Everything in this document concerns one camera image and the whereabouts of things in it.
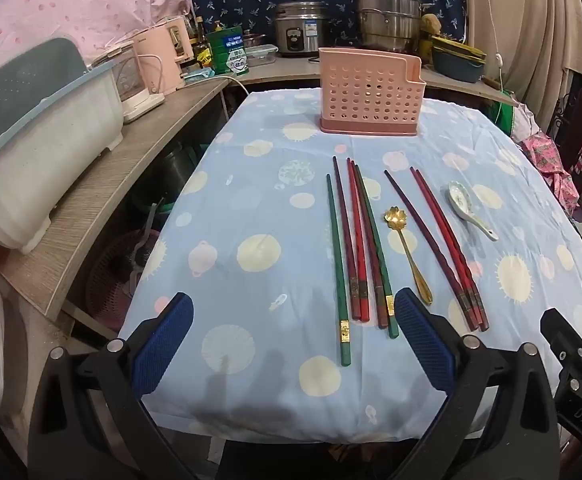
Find light blue packet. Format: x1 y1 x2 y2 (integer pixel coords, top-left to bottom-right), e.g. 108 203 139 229
183 69 217 86

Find green plastic basin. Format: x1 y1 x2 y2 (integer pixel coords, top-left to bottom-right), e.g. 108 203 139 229
131 180 182 221

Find white dish tub blue lid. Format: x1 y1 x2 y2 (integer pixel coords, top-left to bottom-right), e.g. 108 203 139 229
0 35 124 256

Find pink dotted cloth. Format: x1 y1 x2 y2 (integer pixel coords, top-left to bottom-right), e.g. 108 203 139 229
0 0 252 68

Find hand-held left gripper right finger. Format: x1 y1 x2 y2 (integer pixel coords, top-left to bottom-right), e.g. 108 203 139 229
393 287 562 480

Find pink kitchen appliance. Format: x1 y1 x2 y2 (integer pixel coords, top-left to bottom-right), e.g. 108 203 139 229
132 16 194 96

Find red plastic basket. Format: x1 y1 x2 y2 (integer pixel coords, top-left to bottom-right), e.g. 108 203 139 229
85 230 162 331

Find white ceramic spoon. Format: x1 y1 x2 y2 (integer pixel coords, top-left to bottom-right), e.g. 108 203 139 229
447 181 500 242

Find dark purple chopstick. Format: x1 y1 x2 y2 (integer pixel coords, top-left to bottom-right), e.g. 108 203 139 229
332 156 362 321
384 170 476 333

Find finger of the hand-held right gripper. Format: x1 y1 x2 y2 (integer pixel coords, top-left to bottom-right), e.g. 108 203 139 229
540 307 582 363

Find pink patterned cloth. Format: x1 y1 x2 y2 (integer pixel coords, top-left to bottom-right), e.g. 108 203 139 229
518 130 579 216

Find dark sauce bottle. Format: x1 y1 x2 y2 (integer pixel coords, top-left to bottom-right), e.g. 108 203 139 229
193 16 214 68

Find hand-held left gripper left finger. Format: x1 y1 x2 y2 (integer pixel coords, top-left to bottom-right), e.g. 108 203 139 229
27 291 197 480

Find silver rice cooker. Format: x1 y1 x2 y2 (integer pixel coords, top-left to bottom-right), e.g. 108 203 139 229
273 1 329 58

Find beige curtain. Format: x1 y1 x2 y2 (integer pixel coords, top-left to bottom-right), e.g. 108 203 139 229
461 0 582 126

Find white cord with switch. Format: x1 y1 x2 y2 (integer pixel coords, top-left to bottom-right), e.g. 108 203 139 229
481 0 506 126

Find gold flower spoon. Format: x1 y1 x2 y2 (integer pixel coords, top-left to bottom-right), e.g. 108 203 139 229
383 205 434 307

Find yellow fuzzy object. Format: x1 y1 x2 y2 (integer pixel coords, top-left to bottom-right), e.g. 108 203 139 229
421 12 444 38

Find steel steamer pot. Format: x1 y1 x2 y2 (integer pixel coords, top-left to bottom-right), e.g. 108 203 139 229
353 0 424 56

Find glass container with lid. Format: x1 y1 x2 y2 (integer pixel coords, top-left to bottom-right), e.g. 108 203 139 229
245 45 278 67

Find stacked blue yellow basins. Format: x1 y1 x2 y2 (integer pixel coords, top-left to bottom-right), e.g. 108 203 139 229
431 35 486 84

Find brown red chopstick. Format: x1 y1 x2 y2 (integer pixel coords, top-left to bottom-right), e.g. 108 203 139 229
351 160 389 330

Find white power cable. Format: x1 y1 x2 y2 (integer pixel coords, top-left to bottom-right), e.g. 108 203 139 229
215 75 251 97

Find green chopstick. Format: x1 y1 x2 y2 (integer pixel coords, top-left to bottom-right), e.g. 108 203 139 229
355 163 400 339
325 173 353 367

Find pink perforated utensil holder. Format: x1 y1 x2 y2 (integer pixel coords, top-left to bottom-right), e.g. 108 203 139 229
318 47 427 136

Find white kitchen appliance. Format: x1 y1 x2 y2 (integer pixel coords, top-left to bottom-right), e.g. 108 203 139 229
91 42 167 124

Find green printed box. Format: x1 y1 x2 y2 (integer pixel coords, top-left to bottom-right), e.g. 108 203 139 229
206 25 249 78

